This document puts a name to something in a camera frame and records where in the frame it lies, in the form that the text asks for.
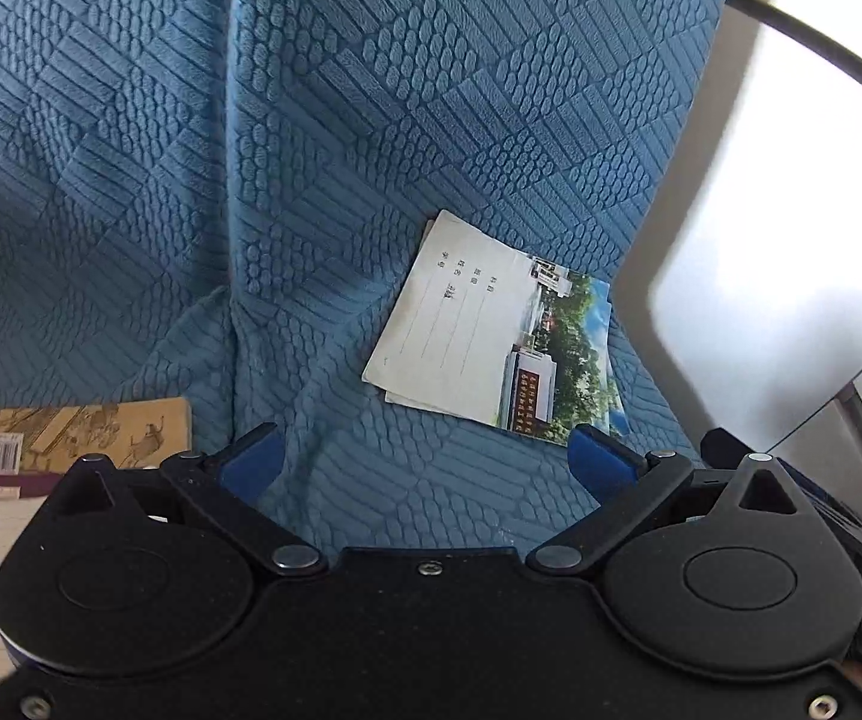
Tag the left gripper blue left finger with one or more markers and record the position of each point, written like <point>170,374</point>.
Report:
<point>251,463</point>

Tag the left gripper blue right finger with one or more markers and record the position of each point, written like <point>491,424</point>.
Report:
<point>602,465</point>

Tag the white notebook with photo cover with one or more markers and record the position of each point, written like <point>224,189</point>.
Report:
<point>485,332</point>

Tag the book with ancient painting cover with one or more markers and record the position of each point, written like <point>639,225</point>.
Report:
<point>50,439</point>

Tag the purple cover book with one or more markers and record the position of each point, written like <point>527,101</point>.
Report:
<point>27,486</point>

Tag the blue textured sofa cover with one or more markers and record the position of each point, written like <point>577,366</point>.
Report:
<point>219,199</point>

